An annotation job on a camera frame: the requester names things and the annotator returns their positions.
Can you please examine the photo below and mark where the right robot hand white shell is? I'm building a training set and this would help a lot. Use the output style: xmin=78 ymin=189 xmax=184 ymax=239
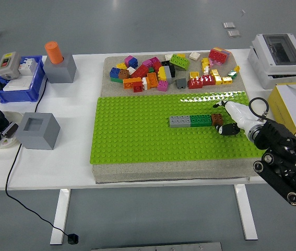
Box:
xmin=212 ymin=101 xmax=259 ymax=136

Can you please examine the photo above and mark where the lime green toy brick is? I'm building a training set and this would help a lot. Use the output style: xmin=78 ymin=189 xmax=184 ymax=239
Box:
xmin=169 ymin=54 xmax=191 ymax=71

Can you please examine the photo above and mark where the dark green toy brick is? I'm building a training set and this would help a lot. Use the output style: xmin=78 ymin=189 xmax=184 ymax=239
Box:
xmin=189 ymin=114 xmax=213 ymax=128

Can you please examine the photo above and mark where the curved red toy brick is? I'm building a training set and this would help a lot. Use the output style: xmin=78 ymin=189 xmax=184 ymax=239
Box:
xmin=187 ymin=77 xmax=204 ymax=89

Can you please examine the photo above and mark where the large red toy brick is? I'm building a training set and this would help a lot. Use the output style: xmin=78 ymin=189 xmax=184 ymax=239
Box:
xmin=208 ymin=47 xmax=229 ymax=64

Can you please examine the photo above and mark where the black toy brick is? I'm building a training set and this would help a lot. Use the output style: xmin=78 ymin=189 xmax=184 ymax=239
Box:
xmin=162 ymin=60 xmax=176 ymax=78

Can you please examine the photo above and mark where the curved yellow toy brick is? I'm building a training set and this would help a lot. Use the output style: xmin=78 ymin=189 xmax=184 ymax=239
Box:
xmin=158 ymin=66 xmax=168 ymax=81

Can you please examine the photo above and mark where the green studded baseplate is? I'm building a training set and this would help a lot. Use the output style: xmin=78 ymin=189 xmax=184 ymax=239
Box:
xmin=89 ymin=91 xmax=268 ymax=165

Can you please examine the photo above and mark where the long red toy brick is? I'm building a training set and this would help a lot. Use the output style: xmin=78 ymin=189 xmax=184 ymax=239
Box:
xmin=129 ymin=64 xmax=150 ymax=79

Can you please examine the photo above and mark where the long orange toy brick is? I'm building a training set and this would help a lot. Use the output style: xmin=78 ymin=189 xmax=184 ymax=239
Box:
xmin=123 ymin=77 xmax=143 ymax=90

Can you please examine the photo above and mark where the long grey metal plate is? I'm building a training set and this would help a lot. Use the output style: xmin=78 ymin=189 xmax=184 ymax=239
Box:
xmin=91 ymin=242 xmax=223 ymax=251

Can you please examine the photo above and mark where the yellow white carton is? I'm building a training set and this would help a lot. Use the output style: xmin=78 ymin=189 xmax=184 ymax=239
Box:
xmin=267 ymin=82 xmax=296 ymax=142

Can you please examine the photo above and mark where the grey-brown foam mat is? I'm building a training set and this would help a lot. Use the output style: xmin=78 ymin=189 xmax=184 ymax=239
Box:
xmin=91 ymin=49 xmax=273 ymax=184

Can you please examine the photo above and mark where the white table leg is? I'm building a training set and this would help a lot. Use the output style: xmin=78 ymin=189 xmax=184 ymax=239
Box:
xmin=50 ymin=188 xmax=72 ymax=246
xmin=233 ymin=184 xmax=258 ymax=241

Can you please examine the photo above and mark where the grey block holding cylinder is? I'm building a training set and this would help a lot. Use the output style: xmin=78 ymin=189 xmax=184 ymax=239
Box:
xmin=42 ymin=53 xmax=77 ymax=84

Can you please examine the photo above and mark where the orange cylinder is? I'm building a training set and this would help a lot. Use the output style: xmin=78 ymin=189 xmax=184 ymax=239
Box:
xmin=44 ymin=41 xmax=64 ymax=65

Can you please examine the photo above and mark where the grey cube with square hole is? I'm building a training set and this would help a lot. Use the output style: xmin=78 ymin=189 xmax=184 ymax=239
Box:
xmin=15 ymin=112 xmax=61 ymax=151

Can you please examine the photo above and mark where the white circuit breaker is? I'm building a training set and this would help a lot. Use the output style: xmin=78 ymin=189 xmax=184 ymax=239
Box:
xmin=18 ymin=57 xmax=38 ymax=76

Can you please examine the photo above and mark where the blue plastic bin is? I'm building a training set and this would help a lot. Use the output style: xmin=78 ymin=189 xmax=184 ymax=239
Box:
xmin=0 ymin=54 xmax=46 ymax=104

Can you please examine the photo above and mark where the white dish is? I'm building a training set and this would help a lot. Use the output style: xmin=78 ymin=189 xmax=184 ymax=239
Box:
xmin=0 ymin=111 xmax=25 ymax=149

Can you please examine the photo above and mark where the small dark box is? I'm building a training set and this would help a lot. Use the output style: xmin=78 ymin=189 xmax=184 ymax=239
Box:
xmin=1 ymin=121 xmax=19 ymax=139

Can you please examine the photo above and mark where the white electrical enclosure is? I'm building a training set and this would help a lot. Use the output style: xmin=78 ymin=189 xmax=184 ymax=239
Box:
xmin=247 ymin=33 xmax=296 ymax=90

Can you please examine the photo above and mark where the black power cord with plug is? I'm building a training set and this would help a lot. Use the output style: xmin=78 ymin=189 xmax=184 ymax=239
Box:
xmin=5 ymin=77 xmax=79 ymax=245

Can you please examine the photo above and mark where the white flat switch panel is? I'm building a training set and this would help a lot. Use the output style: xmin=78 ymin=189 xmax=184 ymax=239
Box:
xmin=3 ymin=75 xmax=32 ymax=92

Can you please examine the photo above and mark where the grey switch box red button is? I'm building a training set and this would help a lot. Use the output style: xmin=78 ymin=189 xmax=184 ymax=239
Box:
xmin=0 ymin=51 xmax=22 ymax=79

